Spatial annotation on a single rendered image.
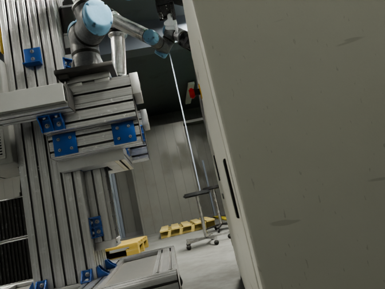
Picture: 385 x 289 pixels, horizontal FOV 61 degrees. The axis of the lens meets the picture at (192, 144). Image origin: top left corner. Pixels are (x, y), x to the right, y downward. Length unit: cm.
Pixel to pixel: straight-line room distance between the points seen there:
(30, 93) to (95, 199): 54
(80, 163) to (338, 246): 113
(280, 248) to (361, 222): 12
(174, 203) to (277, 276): 648
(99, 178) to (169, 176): 549
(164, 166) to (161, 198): 69
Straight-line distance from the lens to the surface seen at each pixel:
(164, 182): 695
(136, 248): 390
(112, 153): 141
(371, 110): 53
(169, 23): 160
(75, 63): 144
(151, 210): 694
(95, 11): 136
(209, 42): 52
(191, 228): 537
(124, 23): 197
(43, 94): 126
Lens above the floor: 44
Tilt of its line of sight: 10 degrees up
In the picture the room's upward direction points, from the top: 13 degrees counter-clockwise
